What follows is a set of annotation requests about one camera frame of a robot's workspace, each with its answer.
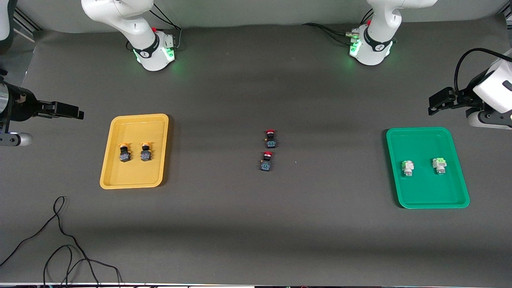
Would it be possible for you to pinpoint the yellow plastic tray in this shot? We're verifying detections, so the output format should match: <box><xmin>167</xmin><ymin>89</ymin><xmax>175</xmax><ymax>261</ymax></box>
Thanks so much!
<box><xmin>99</xmin><ymin>114</ymin><xmax>170</xmax><ymax>190</ymax></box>

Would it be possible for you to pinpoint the dark grey table mat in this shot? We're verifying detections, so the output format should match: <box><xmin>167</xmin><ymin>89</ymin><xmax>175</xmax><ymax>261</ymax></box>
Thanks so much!
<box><xmin>0</xmin><ymin>20</ymin><xmax>512</xmax><ymax>285</ymax></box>

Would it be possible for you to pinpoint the thin black loose cable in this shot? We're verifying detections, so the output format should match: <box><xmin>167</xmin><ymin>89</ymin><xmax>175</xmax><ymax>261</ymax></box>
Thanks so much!
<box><xmin>0</xmin><ymin>196</ymin><xmax>100</xmax><ymax>287</ymax></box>
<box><xmin>43</xmin><ymin>245</ymin><xmax>122</xmax><ymax>287</ymax></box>

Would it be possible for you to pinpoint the green plastic tray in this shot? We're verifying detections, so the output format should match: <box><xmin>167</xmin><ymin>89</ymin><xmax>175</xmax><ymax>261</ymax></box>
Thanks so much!
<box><xmin>386</xmin><ymin>127</ymin><xmax>470</xmax><ymax>209</ymax></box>

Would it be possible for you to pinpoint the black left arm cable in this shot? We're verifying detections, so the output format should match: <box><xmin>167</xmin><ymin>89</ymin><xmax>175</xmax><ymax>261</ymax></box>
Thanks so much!
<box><xmin>454</xmin><ymin>48</ymin><xmax>512</xmax><ymax>94</ymax></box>

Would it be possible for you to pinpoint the aluminium frame rail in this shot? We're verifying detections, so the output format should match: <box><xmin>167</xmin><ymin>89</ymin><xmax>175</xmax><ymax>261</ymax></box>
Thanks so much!
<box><xmin>12</xmin><ymin>8</ymin><xmax>40</xmax><ymax>34</ymax></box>

